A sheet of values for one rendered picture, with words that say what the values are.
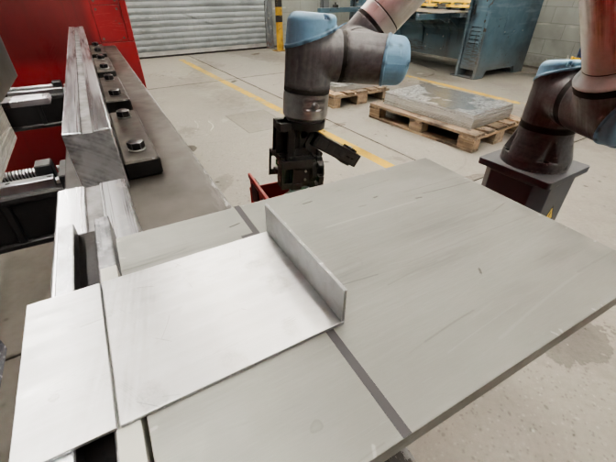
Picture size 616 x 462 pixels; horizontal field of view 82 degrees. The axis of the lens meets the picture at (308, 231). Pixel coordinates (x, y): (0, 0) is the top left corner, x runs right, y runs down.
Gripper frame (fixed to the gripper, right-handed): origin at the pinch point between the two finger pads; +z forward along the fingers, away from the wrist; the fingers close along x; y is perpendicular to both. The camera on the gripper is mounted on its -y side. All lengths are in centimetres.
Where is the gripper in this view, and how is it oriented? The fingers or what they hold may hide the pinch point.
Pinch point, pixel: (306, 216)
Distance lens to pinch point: 71.8
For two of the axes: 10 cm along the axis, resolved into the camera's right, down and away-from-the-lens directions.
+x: 4.1, 5.2, -7.5
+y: -9.1, 1.7, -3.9
